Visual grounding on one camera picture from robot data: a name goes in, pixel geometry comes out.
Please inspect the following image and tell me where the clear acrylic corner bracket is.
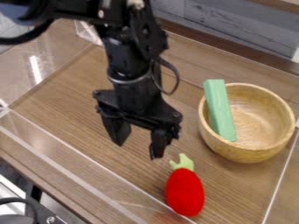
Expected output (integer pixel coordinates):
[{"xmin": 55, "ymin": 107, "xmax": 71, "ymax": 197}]
[{"xmin": 73, "ymin": 20, "xmax": 103, "ymax": 46}]

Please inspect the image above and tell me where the red felt strawberry toy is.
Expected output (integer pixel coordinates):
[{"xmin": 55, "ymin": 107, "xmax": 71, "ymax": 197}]
[{"xmin": 164, "ymin": 153, "xmax": 206, "ymax": 217}]

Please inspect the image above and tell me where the black metal table frame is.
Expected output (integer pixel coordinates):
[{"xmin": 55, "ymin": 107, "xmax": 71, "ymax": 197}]
[{"xmin": 0, "ymin": 180, "xmax": 68, "ymax": 224}]

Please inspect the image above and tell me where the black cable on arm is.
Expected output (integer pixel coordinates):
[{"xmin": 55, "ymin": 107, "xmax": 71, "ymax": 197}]
[{"xmin": 149, "ymin": 57, "xmax": 182, "ymax": 96}]

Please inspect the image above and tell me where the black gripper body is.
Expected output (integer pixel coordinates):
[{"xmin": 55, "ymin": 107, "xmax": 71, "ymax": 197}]
[{"xmin": 92, "ymin": 70, "xmax": 183, "ymax": 139}]

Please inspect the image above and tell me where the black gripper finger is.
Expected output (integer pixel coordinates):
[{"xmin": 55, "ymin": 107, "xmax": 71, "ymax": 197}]
[
  {"xmin": 149, "ymin": 129, "xmax": 172, "ymax": 159},
  {"xmin": 101, "ymin": 115, "xmax": 131, "ymax": 146}
]

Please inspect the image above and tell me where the clear acrylic table barrier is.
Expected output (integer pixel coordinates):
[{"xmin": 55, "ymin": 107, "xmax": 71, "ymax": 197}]
[{"xmin": 0, "ymin": 18, "xmax": 299, "ymax": 224}]

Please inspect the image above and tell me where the wooden bowl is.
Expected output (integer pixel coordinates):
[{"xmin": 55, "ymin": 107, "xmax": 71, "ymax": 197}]
[{"xmin": 199, "ymin": 83, "xmax": 295, "ymax": 164}]

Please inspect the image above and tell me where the green rectangular block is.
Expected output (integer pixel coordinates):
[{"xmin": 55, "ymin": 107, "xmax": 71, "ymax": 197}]
[{"xmin": 203, "ymin": 80, "xmax": 238, "ymax": 142}]

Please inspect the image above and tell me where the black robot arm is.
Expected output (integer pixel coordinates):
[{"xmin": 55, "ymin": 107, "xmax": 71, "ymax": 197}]
[{"xmin": 0, "ymin": 0, "xmax": 183, "ymax": 159}]

